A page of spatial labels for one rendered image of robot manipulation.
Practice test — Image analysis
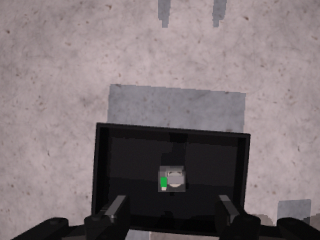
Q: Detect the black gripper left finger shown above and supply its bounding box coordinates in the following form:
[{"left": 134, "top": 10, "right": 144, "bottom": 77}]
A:
[{"left": 11, "top": 195, "right": 131, "bottom": 240}]

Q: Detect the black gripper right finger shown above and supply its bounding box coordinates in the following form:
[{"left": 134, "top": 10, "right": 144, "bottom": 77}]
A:
[{"left": 215, "top": 195, "right": 320, "bottom": 240}]

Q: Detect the black rectangular tray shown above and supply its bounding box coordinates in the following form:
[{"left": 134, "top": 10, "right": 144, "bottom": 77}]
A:
[{"left": 91, "top": 122, "right": 251, "bottom": 237}]

